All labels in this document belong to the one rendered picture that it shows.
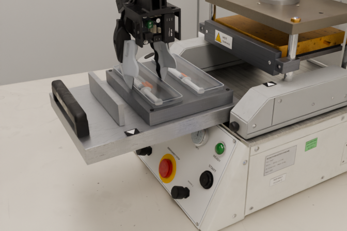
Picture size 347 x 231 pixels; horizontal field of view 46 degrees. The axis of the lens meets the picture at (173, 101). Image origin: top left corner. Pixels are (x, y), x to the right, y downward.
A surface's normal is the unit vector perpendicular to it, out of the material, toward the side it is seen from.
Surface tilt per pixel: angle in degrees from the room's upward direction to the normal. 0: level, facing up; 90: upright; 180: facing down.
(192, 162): 65
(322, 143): 90
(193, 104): 90
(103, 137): 0
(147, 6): 90
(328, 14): 0
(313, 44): 90
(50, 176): 0
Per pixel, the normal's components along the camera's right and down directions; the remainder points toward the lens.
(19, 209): -0.01, -0.88
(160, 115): 0.48, 0.40
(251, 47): -0.88, 0.24
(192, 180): -0.80, -0.16
